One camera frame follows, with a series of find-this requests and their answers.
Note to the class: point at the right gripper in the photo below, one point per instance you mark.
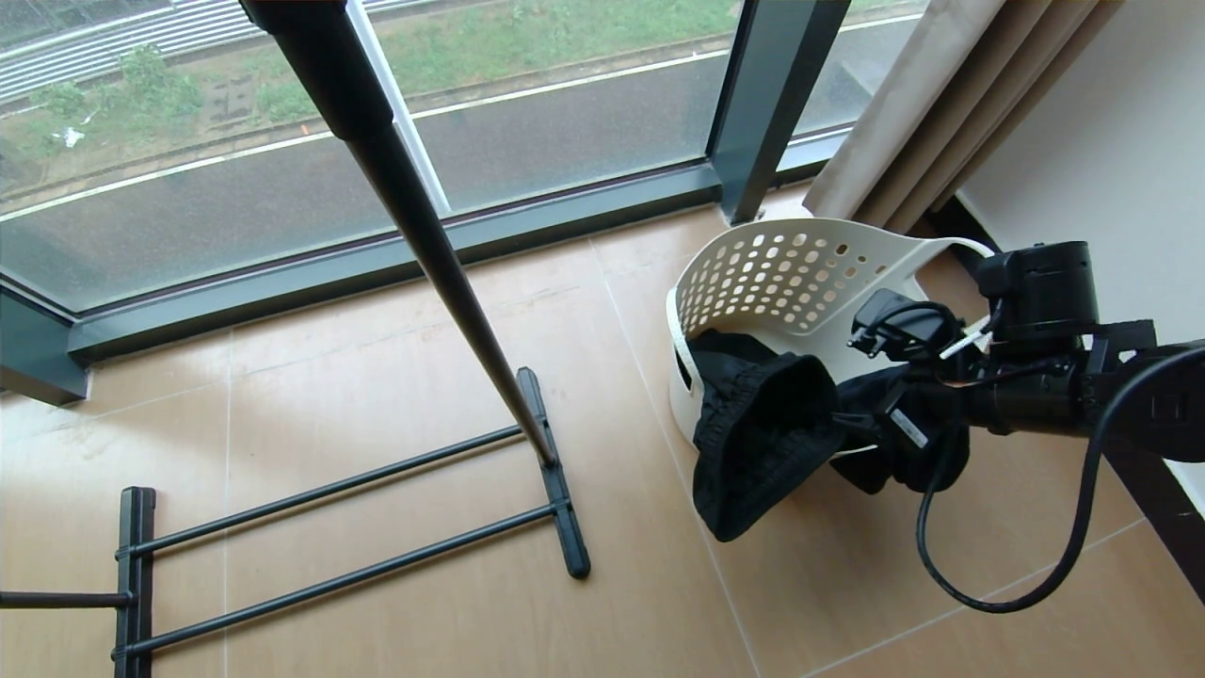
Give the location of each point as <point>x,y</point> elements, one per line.
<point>1026,403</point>

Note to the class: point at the black shorts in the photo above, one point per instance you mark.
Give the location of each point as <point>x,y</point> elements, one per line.
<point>763,443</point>

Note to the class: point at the white laundry basket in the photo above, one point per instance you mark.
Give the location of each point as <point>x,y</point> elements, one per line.
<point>894,268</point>

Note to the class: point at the black clothes rack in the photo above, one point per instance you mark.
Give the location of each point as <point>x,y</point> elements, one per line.
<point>414,217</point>

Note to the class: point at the beige curtain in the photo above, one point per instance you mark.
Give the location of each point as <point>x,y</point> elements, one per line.
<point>923,122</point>

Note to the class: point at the window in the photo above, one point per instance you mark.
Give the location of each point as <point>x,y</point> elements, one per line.
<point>772,94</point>

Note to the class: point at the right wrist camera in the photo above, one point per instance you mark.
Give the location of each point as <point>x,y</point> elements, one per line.
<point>904,325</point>

